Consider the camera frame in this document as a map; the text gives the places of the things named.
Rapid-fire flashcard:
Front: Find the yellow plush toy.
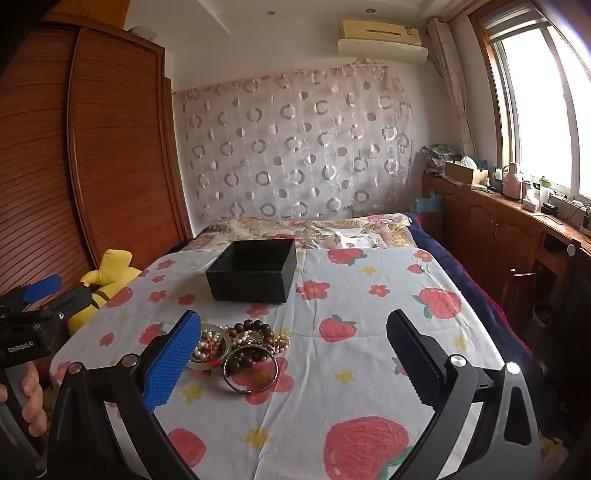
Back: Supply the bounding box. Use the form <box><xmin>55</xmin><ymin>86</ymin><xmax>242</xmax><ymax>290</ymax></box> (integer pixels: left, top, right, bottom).
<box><xmin>67</xmin><ymin>248</ymin><xmax>143</xmax><ymax>335</ymax></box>

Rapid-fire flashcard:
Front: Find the long wooden cabinet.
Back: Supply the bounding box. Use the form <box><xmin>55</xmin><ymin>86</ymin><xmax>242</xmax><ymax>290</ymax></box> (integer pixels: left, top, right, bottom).
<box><xmin>421</xmin><ymin>174</ymin><xmax>591</xmax><ymax>333</ymax></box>

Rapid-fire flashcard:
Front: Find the dark blue blanket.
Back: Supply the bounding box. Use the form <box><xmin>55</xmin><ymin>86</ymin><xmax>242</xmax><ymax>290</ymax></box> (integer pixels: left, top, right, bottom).
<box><xmin>405</xmin><ymin>211</ymin><xmax>539</xmax><ymax>374</ymax></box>

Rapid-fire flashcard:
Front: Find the wooden framed window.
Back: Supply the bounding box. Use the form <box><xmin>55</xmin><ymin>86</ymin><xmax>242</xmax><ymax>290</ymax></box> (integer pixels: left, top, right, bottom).
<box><xmin>468</xmin><ymin>0</ymin><xmax>591</xmax><ymax>208</ymax></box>

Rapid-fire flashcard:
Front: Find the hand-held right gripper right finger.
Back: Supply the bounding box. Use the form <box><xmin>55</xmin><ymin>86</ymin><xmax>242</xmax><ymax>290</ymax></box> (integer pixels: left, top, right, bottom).
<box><xmin>385</xmin><ymin>309</ymin><xmax>542</xmax><ymax>480</ymax></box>

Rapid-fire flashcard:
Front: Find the gold chain jewelry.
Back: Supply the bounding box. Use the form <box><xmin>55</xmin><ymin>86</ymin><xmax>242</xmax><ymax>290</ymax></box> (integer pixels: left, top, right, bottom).
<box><xmin>233</xmin><ymin>332</ymin><xmax>293</xmax><ymax>357</ymax></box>

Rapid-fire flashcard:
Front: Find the silver metal bangle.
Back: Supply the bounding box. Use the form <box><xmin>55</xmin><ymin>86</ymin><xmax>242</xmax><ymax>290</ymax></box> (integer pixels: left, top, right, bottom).
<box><xmin>222</xmin><ymin>347</ymin><xmax>280</xmax><ymax>395</ymax></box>

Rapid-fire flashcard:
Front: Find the circle patterned curtain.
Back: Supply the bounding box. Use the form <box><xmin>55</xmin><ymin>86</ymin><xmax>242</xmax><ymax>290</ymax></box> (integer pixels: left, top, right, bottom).
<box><xmin>172</xmin><ymin>64</ymin><xmax>415</xmax><ymax>223</ymax></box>

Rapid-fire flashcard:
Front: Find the white air conditioner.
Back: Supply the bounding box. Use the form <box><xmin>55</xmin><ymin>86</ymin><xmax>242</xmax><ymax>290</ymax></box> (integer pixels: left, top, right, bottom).
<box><xmin>337</xmin><ymin>17</ymin><xmax>428</xmax><ymax>64</ymax></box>

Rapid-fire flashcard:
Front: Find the strawberry print blanket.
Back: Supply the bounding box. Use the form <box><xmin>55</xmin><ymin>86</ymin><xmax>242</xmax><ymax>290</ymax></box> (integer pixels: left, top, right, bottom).
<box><xmin>48</xmin><ymin>247</ymin><xmax>509</xmax><ymax>480</ymax></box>

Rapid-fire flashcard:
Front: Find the brown cardboard box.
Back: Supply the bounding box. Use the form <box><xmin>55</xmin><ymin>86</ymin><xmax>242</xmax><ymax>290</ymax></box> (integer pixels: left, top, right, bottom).
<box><xmin>444</xmin><ymin>160</ymin><xmax>488</xmax><ymax>186</ymax></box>

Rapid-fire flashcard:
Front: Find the brown wooden wardrobe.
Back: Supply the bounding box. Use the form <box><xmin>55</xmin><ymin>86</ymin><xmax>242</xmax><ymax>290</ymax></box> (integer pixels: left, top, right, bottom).
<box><xmin>0</xmin><ymin>13</ymin><xmax>194</xmax><ymax>305</ymax></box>

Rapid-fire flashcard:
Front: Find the black cardboard box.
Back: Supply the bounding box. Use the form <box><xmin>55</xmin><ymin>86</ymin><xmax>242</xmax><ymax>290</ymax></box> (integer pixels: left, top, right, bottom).
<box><xmin>205</xmin><ymin>239</ymin><xmax>297</xmax><ymax>304</ymax></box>

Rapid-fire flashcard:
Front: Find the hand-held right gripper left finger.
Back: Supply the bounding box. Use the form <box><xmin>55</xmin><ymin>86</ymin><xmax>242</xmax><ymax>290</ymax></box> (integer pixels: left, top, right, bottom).
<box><xmin>46</xmin><ymin>309</ymin><xmax>202</xmax><ymax>480</ymax></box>

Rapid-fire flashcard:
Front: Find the pink thermos jug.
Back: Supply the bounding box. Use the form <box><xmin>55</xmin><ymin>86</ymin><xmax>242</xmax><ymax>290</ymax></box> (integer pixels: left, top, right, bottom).
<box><xmin>502</xmin><ymin>161</ymin><xmax>523</xmax><ymax>200</ymax></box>

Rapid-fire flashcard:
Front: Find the beige side curtain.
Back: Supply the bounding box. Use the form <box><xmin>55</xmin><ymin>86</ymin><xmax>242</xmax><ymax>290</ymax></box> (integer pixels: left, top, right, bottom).
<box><xmin>426</xmin><ymin>17</ymin><xmax>477</xmax><ymax>160</ymax></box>

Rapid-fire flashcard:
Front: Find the pile of folded clothes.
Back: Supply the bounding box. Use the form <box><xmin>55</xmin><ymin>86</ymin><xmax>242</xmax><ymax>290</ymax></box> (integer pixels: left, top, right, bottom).
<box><xmin>421</xmin><ymin>143</ymin><xmax>459</xmax><ymax>177</ymax></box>

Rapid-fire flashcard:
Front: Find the person's left hand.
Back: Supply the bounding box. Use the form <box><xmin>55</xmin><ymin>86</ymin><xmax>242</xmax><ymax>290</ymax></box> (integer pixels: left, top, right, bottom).
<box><xmin>0</xmin><ymin>360</ymin><xmax>48</xmax><ymax>438</ymax></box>

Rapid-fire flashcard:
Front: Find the white pearl necklace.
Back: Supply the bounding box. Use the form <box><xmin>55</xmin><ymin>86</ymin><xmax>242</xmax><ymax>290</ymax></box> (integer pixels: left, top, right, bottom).
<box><xmin>193</xmin><ymin>327</ymin><xmax>228</xmax><ymax>365</ymax></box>

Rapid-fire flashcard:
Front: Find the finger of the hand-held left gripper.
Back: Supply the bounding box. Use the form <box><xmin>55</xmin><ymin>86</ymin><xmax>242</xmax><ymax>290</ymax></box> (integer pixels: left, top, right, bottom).
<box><xmin>11</xmin><ymin>275</ymin><xmax>64</xmax><ymax>308</ymax></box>
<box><xmin>44</xmin><ymin>285</ymin><xmax>100</xmax><ymax>324</ymax></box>

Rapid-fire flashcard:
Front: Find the pale green jade bangle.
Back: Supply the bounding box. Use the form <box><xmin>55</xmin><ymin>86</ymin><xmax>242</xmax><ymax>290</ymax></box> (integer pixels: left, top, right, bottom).
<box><xmin>186</xmin><ymin>322</ymin><xmax>233</xmax><ymax>371</ymax></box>

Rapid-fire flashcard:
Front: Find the dark wooden bead bracelet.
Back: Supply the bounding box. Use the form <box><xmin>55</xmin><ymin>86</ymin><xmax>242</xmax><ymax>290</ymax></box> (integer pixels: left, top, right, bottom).
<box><xmin>226</xmin><ymin>318</ymin><xmax>278</xmax><ymax>344</ymax></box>

